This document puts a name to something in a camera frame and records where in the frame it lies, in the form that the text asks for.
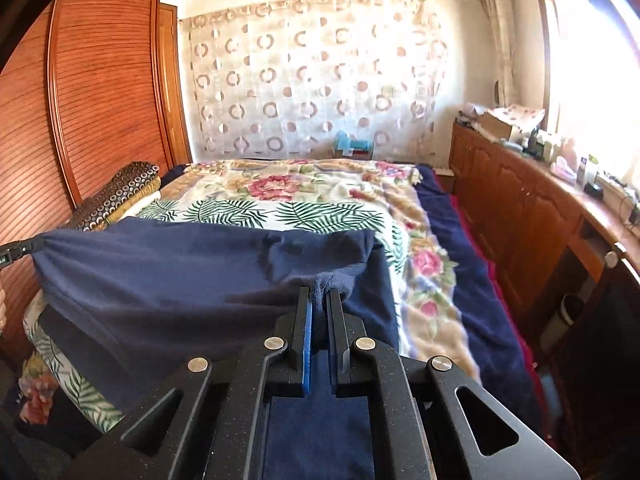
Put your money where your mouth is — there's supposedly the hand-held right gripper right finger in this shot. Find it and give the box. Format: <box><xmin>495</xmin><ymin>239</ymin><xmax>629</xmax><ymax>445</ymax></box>
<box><xmin>326</xmin><ymin>290</ymin><xmax>581</xmax><ymax>480</ymax></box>

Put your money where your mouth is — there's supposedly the cardboard box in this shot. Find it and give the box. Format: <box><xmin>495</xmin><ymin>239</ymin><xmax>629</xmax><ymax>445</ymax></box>
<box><xmin>480</xmin><ymin>111</ymin><xmax>522</xmax><ymax>142</ymax></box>

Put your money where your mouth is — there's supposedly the floral cloth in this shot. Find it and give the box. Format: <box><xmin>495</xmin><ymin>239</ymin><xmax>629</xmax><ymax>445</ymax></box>
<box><xmin>492</xmin><ymin>104</ymin><xmax>547</xmax><ymax>134</ymax></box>

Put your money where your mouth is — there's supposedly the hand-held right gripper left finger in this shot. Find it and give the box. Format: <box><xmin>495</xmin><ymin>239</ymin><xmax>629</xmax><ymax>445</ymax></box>
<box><xmin>65</xmin><ymin>287</ymin><xmax>313</xmax><ymax>480</ymax></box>

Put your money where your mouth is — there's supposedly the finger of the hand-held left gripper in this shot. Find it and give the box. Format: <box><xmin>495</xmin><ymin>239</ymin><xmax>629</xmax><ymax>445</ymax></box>
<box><xmin>0</xmin><ymin>237</ymin><xmax>45</xmax><ymax>266</ymax></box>

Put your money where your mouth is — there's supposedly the window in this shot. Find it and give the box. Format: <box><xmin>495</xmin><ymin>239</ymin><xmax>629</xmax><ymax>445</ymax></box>
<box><xmin>542</xmin><ymin>0</ymin><xmax>640</xmax><ymax>171</ymax></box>

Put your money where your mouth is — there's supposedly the wooden slatted wardrobe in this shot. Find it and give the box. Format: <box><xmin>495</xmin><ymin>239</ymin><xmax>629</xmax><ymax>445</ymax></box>
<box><xmin>0</xmin><ymin>0</ymin><xmax>194</xmax><ymax>361</ymax></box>

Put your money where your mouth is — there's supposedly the blue toy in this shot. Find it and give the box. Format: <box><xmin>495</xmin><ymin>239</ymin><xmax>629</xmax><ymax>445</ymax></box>
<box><xmin>332</xmin><ymin>131</ymin><xmax>374</xmax><ymax>161</ymax></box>

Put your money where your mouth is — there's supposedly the pink figurine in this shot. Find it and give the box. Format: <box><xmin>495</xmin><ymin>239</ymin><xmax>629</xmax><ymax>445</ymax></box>
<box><xmin>550</xmin><ymin>137</ymin><xmax>578</xmax><ymax>180</ymax></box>

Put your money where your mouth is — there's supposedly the wooden sideboard cabinet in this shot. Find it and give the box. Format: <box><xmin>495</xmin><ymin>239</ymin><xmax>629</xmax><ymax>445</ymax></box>
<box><xmin>449</xmin><ymin>119</ymin><xmax>640</xmax><ymax>341</ymax></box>

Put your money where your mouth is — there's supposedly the navy printed t-shirt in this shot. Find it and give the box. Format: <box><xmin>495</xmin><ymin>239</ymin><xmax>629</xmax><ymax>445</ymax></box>
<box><xmin>31</xmin><ymin>216</ymin><xmax>401</xmax><ymax>480</ymax></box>

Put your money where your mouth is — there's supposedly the white waste bin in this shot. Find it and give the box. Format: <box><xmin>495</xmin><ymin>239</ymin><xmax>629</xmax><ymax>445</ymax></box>
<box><xmin>541</xmin><ymin>294</ymin><xmax>584</xmax><ymax>357</ymax></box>

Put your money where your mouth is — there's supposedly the floral window curtain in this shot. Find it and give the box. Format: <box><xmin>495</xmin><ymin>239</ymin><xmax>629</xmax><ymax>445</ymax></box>
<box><xmin>477</xmin><ymin>0</ymin><xmax>527</xmax><ymax>107</ymax></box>

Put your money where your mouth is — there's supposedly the dark circle-patterned pillow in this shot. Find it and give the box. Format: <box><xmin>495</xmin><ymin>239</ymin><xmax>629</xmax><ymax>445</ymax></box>
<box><xmin>69</xmin><ymin>161</ymin><xmax>162</xmax><ymax>232</ymax></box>

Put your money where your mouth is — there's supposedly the green-capped bottle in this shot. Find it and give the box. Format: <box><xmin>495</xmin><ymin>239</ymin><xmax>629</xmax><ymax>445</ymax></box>
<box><xmin>577</xmin><ymin>154</ymin><xmax>599</xmax><ymax>186</ymax></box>

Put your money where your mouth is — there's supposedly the navy blanket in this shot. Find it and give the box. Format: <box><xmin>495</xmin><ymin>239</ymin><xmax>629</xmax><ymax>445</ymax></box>
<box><xmin>415</xmin><ymin>164</ymin><xmax>546</xmax><ymax>436</ymax></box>

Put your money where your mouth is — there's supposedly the sheer circle-patterned curtain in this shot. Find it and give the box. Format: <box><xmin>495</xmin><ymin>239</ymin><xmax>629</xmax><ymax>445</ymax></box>
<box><xmin>180</xmin><ymin>0</ymin><xmax>449</xmax><ymax>162</ymax></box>

